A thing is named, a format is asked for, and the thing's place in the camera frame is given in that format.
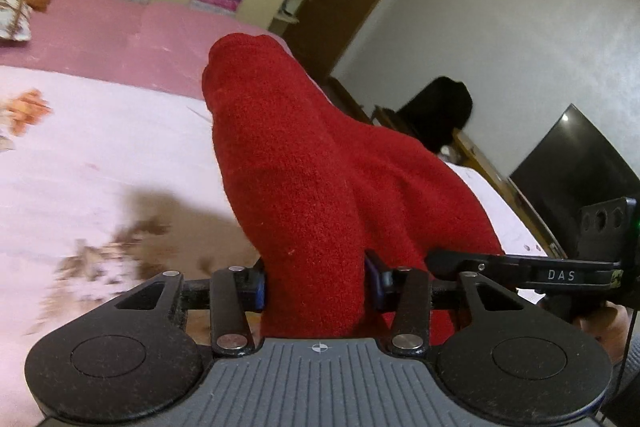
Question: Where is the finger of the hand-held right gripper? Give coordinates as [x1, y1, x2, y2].
[425, 249, 523, 294]

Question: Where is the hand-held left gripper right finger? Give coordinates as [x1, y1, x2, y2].
[364, 249, 538, 355]

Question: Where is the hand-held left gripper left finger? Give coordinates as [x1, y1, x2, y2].
[114, 264, 268, 356]

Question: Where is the red knit garment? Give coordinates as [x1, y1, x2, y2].
[201, 33, 506, 345]

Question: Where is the person's right hand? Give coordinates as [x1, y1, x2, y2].
[575, 301, 632, 353]

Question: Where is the black flat television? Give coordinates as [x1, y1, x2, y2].
[509, 103, 640, 254]

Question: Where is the black bag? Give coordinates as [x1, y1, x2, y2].
[397, 77, 474, 153]

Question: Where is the pink bed sheet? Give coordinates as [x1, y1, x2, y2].
[0, 0, 331, 100]

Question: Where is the brown white patterned pillow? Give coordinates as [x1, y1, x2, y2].
[0, 0, 34, 42]

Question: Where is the black cable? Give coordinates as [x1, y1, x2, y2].
[614, 307, 637, 408]

